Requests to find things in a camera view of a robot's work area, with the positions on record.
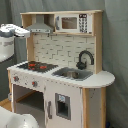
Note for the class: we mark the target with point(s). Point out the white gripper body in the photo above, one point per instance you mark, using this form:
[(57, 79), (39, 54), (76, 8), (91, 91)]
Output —
[(9, 30)]

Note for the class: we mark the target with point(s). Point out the grey toy sink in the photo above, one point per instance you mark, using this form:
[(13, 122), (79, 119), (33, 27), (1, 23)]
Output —
[(73, 74)]

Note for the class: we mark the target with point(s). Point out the grey range hood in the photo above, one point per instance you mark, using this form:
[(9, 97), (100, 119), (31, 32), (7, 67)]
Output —
[(40, 26)]

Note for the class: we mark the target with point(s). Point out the black toy faucet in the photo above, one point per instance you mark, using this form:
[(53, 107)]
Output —
[(82, 65)]

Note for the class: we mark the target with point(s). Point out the right red stove knob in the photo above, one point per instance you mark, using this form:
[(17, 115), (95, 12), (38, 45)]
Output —
[(34, 83)]

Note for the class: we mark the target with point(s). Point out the wooden toy kitchen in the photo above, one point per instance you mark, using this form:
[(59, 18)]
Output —
[(62, 49)]

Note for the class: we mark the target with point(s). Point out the left red stove knob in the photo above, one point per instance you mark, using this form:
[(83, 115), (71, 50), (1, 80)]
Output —
[(16, 78)]

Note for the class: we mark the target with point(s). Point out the toy microwave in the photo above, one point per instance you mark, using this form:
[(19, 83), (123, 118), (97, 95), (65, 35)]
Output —
[(73, 23)]

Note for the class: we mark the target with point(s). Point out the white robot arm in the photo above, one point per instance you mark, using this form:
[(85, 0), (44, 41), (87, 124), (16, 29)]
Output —
[(10, 119)]

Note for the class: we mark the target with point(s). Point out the black toy stovetop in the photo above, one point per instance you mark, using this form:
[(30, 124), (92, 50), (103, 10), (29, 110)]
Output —
[(37, 66)]

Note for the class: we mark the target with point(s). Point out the grey backdrop curtain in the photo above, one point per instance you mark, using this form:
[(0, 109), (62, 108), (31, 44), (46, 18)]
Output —
[(115, 42)]

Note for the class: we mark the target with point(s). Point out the white cabinet door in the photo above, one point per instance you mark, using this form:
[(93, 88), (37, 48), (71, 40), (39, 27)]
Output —
[(62, 106)]

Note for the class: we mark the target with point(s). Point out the red stove knob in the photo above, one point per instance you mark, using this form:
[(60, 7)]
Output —
[(34, 83), (16, 78)]

